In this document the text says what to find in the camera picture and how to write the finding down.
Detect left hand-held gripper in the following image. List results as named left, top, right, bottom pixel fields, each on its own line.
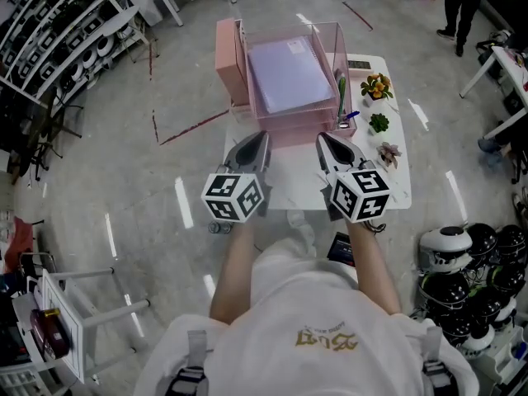
left=200, top=130, right=273, bottom=224

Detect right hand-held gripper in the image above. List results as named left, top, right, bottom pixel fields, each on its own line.
left=315, top=133, right=391, bottom=224

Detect pink document tray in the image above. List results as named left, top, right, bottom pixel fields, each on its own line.
left=229, top=19, right=351, bottom=148

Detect purple notebook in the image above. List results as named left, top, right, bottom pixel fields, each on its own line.
left=246, top=35, right=336, bottom=115

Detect person's right forearm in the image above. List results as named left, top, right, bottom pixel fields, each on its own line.
left=344, top=219, right=403, bottom=317

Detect person's left forearm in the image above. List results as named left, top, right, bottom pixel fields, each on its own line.
left=209, top=220, right=257, bottom=325

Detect pink leaf potted plant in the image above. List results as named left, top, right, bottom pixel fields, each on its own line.
left=375, top=141, right=402, bottom=172

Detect green succulent potted plant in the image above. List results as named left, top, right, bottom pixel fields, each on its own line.
left=368, top=112, right=391, bottom=136

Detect green pen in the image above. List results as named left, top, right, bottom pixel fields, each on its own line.
left=337, top=76, right=347, bottom=125

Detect orange flower potted plant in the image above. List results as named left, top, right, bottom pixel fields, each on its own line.
left=359, top=72, right=393, bottom=107

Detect person's leg with white shoe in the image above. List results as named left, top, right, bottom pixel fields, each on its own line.
left=286, top=210, right=318, bottom=259

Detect black screen device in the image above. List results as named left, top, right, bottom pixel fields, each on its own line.
left=326, top=231, right=356, bottom=268

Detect pink file box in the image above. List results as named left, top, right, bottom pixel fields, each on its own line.
left=214, top=18, right=251, bottom=106

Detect pile of black white helmets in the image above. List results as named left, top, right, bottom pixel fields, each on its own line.
left=417, top=222, right=528, bottom=361

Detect person's white shirt torso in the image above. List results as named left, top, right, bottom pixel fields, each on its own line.
left=134, top=237, right=479, bottom=396

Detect white rectangular table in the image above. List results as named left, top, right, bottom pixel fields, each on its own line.
left=152, top=0, right=237, bottom=27

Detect rows of shelved headsets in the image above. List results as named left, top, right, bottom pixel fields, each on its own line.
left=0, top=0, right=125, bottom=94

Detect white oval side table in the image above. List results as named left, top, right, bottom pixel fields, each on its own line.
left=92, top=5, right=160, bottom=64

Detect white office desk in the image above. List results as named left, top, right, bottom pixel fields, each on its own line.
left=459, top=45, right=528, bottom=140

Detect black swivel chair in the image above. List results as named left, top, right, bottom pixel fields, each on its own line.
left=0, top=87, right=86, bottom=183

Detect white tilted work table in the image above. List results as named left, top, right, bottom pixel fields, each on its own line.
left=39, top=266, right=152, bottom=385

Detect white metal shelving unit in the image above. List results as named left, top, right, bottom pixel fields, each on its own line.
left=0, top=0, right=144, bottom=106

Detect red cloth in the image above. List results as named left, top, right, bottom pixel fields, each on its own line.
left=2, top=215, right=34, bottom=275

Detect maroon device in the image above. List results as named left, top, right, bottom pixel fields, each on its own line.
left=31, top=308, right=71, bottom=361

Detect white equipment trolley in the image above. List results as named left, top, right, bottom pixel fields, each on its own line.
left=0, top=274, right=54, bottom=396

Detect grey harness strap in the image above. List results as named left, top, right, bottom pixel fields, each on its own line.
left=420, top=326, right=453, bottom=396
left=171, top=328, right=210, bottom=396

